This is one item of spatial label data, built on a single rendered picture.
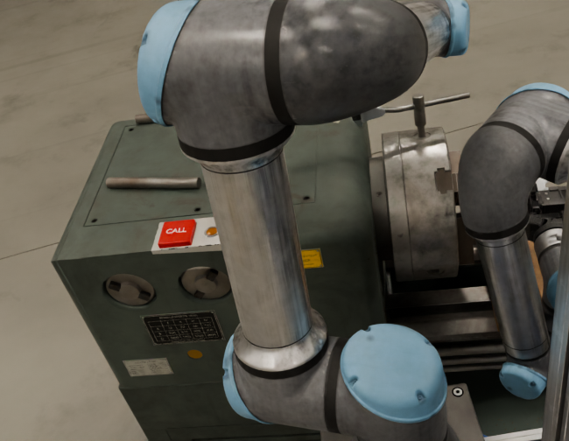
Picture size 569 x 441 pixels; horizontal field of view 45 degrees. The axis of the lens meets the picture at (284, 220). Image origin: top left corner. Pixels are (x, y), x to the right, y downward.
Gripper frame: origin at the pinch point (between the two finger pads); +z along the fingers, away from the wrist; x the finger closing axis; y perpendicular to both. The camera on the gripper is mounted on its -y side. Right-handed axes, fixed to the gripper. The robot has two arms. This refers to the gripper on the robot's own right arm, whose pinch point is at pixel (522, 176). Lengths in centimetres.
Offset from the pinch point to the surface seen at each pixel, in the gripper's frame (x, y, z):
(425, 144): 13.7, -19.3, -4.3
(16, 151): -110, -249, 208
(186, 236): 17, -63, -28
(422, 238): 2.3, -21.7, -18.6
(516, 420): -56, -3, -22
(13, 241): -110, -217, 125
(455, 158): 0.8, -12.6, 7.4
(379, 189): 7.5, -29.0, -9.0
